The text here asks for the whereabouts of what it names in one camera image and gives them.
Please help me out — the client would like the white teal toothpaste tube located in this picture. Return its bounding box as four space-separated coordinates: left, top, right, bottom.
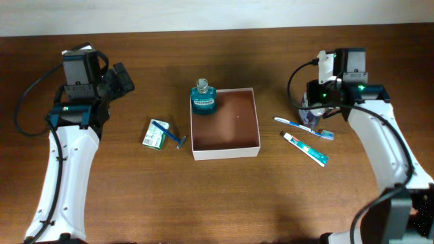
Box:
282 132 330 167

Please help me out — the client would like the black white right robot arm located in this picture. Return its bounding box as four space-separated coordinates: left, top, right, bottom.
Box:
307 48 433 244

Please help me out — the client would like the blue white toothbrush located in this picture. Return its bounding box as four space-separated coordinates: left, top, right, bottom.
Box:
273 117 334 140

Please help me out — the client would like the teal mouthwash bottle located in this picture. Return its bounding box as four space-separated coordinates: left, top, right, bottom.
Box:
190 78 216 115

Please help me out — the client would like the purple foam soap bottle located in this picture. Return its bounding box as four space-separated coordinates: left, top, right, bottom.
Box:
298 92 326 129

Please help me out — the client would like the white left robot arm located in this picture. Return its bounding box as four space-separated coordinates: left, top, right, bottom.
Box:
24 43 135 243

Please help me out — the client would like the blue disposable razor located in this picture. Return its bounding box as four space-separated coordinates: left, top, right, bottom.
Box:
151 121 187 149

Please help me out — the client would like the green white soap packet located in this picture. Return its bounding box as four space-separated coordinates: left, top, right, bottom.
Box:
142 119 170 150

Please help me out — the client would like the white cardboard box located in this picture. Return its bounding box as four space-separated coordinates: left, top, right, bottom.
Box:
190 87 260 161

